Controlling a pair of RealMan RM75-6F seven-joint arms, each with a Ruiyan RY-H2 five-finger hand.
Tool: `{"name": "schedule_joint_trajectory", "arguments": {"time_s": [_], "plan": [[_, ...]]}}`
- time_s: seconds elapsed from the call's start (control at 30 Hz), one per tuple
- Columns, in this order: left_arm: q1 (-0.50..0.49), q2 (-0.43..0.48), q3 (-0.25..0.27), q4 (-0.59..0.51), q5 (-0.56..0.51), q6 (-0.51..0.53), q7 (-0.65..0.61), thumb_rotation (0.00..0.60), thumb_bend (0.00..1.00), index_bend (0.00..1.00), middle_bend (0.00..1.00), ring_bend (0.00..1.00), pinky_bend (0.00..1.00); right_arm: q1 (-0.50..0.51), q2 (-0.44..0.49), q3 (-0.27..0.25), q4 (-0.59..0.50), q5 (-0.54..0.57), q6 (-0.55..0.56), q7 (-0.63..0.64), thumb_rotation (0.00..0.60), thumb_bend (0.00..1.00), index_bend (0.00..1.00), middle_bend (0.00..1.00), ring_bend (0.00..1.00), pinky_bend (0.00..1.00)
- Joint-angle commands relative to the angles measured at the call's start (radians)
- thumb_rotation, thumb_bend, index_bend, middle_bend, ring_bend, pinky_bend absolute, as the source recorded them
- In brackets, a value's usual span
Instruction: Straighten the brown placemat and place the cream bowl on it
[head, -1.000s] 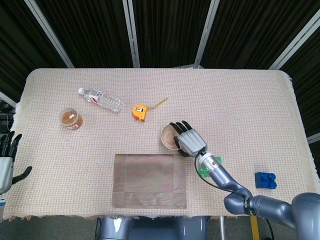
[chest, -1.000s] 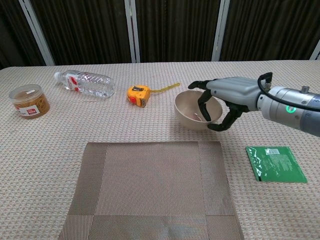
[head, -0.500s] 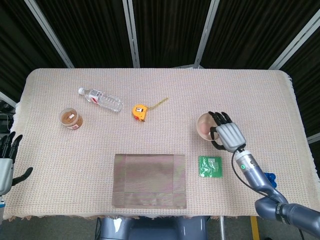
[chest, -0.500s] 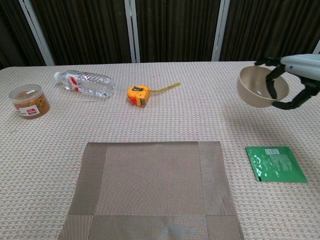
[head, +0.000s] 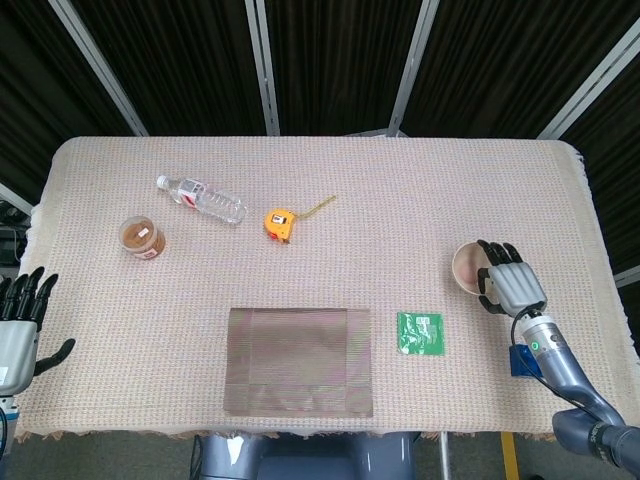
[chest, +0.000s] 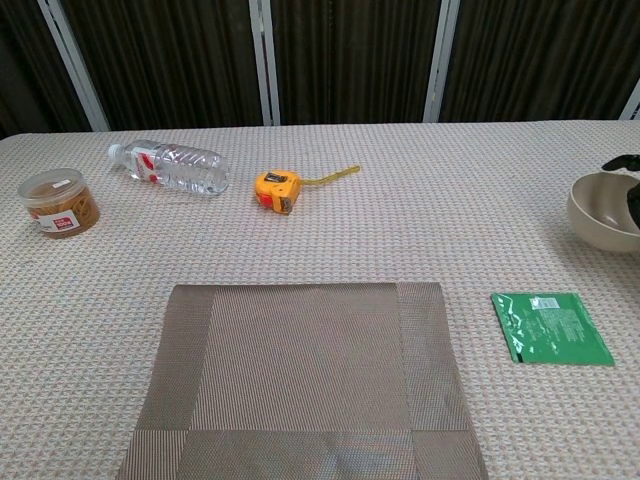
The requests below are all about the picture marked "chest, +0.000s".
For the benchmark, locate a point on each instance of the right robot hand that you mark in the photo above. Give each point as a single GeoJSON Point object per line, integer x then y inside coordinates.
{"type": "Point", "coordinates": [635, 205]}

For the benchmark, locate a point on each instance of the light brown bowl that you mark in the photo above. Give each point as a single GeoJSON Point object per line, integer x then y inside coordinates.
{"type": "Point", "coordinates": [595, 220]}

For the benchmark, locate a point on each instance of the brown woven placemat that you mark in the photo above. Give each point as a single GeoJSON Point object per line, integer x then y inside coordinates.
{"type": "Point", "coordinates": [300, 380]}

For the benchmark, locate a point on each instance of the green foil packet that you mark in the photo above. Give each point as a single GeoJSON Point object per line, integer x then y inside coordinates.
{"type": "Point", "coordinates": [555, 330]}

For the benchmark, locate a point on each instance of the black pleated curtain panel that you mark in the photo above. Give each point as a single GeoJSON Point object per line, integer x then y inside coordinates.
{"type": "Point", "coordinates": [25, 65]}
{"type": "Point", "coordinates": [540, 60]}
{"type": "Point", "coordinates": [350, 60]}
{"type": "Point", "coordinates": [170, 65]}

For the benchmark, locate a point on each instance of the pink woven tablecloth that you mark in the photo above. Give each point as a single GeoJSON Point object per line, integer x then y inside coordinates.
{"type": "Point", "coordinates": [400, 225]}

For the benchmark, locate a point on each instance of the yellow tape measure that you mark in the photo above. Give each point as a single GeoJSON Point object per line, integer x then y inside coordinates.
{"type": "Point", "coordinates": [275, 187]}

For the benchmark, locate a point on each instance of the clear plastic water bottle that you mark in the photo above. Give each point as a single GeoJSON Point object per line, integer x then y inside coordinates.
{"type": "Point", "coordinates": [180, 170]}

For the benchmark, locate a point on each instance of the clear jar of rubber bands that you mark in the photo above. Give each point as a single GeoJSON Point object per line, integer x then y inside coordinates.
{"type": "Point", "coordinates": [60, 210]}

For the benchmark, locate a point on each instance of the white partition post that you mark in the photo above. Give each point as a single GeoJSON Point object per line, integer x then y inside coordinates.
{"type": "Point", "coordinates": [75, 70]}
{"type": "Point", "coordinates": [265, 65]}
{"type": "Point", "coordinates": [632, 105]}
{"type": "Point", "coordinates": [440, 65]}

